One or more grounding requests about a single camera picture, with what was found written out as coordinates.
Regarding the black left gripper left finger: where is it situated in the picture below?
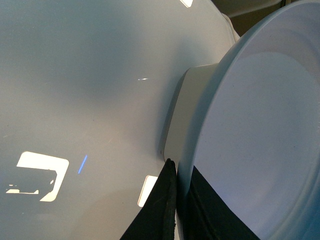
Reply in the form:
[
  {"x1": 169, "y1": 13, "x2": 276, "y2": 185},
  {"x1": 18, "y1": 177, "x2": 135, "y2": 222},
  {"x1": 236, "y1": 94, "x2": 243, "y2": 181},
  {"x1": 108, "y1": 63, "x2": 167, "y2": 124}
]
[{"x1": 121, "y1": 158, "x2": 177, "y2": 240}]

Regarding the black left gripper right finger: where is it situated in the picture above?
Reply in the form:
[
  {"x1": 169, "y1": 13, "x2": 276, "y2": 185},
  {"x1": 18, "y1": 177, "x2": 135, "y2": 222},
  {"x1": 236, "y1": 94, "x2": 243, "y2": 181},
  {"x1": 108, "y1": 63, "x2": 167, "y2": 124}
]
[{"x1": 183, "y1": 167, "x2": 259, "y2": 240}]

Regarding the pale blue round plate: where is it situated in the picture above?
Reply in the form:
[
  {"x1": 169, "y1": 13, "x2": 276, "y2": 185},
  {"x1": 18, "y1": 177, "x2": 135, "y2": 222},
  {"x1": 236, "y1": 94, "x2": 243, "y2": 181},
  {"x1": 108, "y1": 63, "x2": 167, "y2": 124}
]
[{"x1": 177, "y1": 0, "x2": 320, "y2": 240}]

